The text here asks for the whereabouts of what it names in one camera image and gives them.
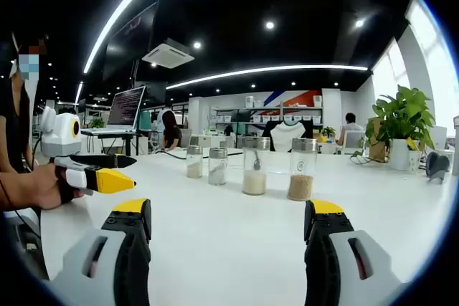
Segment white mesh office chair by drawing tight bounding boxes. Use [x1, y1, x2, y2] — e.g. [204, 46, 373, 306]
[343, 130, 366, 156]

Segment small potted plant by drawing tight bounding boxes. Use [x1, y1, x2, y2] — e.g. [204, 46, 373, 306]
[320, 125, 337, 143]

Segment person's left hand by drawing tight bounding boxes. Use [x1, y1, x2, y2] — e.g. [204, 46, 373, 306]
[21, 162, 95, 211]

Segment shelf with white bins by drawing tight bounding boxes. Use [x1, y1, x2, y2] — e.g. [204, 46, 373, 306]
[210, 95, 324, 132]

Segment tall seasoning bottle brown contents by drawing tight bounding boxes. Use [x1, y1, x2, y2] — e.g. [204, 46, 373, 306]
[287, 138, 318, 202]

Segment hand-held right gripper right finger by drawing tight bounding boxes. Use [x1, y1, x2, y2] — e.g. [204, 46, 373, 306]
[303, 198, 410, 306]

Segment black laptop stand desk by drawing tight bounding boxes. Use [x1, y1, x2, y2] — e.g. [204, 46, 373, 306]
[80, 128, 143, 157]

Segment brown paper bag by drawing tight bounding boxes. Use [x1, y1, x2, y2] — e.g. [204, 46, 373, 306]
[365, 118, 390, 163]

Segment small seasoning bottle grey contents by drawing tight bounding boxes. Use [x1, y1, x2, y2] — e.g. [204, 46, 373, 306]
[208, 147, 228, 186]

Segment ceiling air conditioner unit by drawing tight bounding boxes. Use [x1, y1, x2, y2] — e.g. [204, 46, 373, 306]
[141, 37, 197, 70]

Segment tall seasoning bottle white contents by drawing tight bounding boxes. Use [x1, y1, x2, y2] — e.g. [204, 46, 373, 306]
[242, 137, 270, 196]

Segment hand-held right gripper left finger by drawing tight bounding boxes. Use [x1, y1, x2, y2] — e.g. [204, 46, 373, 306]
[49, 197, 153, 306]

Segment open silver laptop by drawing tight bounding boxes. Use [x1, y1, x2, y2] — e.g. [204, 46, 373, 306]
[81, 85, 147, 135]

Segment potted green plant white pot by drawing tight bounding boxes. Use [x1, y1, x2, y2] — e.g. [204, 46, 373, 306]
[371, 85, 437, 172]

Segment long curved ceiling light strip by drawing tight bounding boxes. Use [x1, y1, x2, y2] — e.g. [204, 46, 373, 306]
[165, 64, 369, 90]
[82, 0, 179, 74]

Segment small seasoning bottle beige contents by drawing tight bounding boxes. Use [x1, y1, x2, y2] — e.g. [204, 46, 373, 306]
[186, 145, 204, 179]

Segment large hanging dark screen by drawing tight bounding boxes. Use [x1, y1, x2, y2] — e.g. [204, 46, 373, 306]
[102, 0, 161, 82]

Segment black monitor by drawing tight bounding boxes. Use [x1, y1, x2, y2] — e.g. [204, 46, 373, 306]
[135, 82, 168, 105]

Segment group of ceiling spotlights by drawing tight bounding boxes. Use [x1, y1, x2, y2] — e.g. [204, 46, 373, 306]
[41, 0, 366, 90]

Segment black chair with white shirt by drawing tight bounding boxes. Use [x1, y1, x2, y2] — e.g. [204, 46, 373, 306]
[263, 120, 314, 153]

